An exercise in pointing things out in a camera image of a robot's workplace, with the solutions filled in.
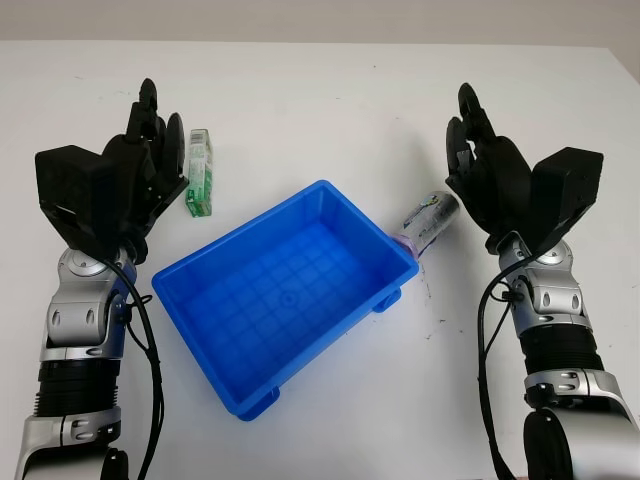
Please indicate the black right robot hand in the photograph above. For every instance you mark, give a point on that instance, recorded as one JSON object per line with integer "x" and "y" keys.
{"x": 500, "y": 180}

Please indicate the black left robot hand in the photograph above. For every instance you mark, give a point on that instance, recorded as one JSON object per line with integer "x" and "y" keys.
{"x": 132, "y": 170}

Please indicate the green toothpaste box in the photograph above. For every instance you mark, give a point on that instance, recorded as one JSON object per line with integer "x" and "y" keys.
{"x": 201, "y": 175}

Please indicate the silver can with purple cap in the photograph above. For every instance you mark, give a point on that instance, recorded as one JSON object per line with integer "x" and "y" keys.
{"x": 430, "y": 215}

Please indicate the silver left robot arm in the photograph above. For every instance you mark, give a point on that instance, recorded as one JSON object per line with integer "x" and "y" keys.
{"x": 75, "y": 320}

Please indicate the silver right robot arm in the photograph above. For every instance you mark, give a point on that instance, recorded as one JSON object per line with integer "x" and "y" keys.
{"x": 555, "y": 310}

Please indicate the blue plastic tray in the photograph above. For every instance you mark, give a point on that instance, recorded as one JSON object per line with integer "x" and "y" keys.
{"x": 280, "y": 300}

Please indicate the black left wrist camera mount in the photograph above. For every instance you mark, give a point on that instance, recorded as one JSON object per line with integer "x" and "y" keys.
{"x": 70, "y": 190}

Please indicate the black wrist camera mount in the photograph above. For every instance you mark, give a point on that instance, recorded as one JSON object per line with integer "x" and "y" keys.
{"x": 70, "y": 190}
{"x": 567, "y": 190}

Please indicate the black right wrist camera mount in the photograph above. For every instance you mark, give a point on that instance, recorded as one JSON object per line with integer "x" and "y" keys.
{"x": 567, "y": 190}

